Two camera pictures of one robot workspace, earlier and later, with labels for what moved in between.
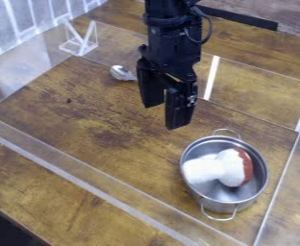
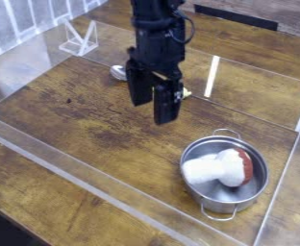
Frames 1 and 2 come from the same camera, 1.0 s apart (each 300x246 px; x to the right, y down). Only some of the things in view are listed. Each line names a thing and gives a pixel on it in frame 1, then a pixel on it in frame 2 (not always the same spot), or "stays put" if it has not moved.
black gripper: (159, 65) to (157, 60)
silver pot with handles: (221, 199) stays put
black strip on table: (238, 17) stays put
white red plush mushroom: (229, 166) stays put
